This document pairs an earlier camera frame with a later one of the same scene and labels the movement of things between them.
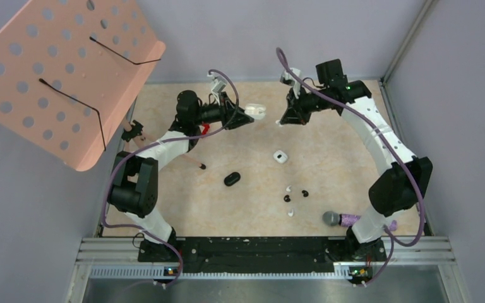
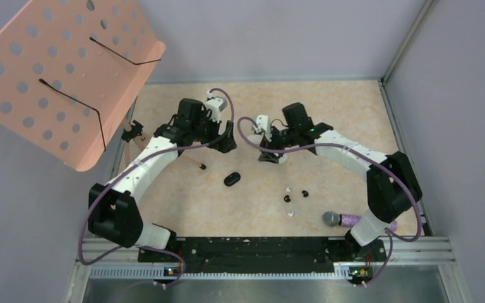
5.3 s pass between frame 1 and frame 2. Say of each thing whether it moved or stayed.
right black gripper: moved
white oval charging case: moved
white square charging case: stayed
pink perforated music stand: stayed
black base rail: stayed
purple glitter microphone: stayed
